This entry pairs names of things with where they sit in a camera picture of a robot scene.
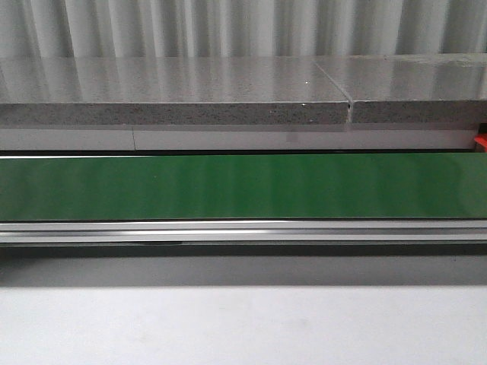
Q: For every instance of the red plastic tray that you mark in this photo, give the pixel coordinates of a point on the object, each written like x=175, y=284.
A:
x=480, y=143

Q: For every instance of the grey stone slab left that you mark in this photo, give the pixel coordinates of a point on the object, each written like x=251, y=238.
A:
x=169, y=91

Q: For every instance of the green conveyor belt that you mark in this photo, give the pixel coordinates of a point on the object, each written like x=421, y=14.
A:
x=253, y=186

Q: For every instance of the white corrugated curtain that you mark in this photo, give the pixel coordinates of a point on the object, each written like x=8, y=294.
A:
x=240, y=28

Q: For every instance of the grey stone slab right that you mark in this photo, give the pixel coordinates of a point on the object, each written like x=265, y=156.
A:
x=446, y=89

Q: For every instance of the grey stone slab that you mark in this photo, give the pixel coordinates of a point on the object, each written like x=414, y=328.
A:
x=169, y=91
x=446, y=89

